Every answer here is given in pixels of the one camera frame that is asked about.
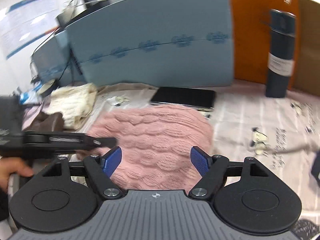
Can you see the cream knit sweater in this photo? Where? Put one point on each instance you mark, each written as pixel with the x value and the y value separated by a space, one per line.
pixel 72 102

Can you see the pink knit sweater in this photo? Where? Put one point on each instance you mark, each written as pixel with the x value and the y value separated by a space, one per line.
pixel 155 140

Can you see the cream bowl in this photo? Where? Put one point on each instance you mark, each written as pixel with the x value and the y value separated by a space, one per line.
pixel 48 87

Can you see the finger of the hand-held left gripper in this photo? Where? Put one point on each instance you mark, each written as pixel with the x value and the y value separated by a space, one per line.
pixel 65 140

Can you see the printed cartoon blanket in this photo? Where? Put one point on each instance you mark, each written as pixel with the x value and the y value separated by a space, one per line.
pixel 250 120

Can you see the brown leather garment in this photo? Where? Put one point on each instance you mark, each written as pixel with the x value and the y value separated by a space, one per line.
pixel 47 122

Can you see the small blue partition panel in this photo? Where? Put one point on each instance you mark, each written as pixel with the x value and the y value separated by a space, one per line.
pixel 50 55

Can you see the orange partition panel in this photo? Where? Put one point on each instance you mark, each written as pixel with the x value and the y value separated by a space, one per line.
pixel 250 30

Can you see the person's left hand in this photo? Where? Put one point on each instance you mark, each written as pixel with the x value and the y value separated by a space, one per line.
pixel 12 170

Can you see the flat black box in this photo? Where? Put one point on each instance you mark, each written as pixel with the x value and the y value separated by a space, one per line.
pixel 82 10

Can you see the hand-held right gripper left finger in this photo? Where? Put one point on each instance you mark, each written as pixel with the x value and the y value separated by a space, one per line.
pixel 112 160

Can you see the brown cardboard panel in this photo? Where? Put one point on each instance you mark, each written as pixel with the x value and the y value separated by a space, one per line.
pixel 308 45

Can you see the smartphone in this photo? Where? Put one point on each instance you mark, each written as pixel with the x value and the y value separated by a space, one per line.
pixel 182 97

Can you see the wall poster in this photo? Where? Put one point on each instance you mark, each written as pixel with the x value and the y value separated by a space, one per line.
pixel 27 22

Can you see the large blue partition panel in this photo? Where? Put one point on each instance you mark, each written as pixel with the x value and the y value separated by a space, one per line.
pixel 150 17

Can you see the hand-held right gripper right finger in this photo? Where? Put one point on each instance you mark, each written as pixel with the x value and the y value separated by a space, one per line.
pixel 200 161

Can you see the dark blue thermos bottle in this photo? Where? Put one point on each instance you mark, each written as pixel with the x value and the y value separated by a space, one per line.
pixel 277 62

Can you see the blue white plastic bag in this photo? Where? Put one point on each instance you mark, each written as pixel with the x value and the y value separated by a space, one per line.
pixel 30 93

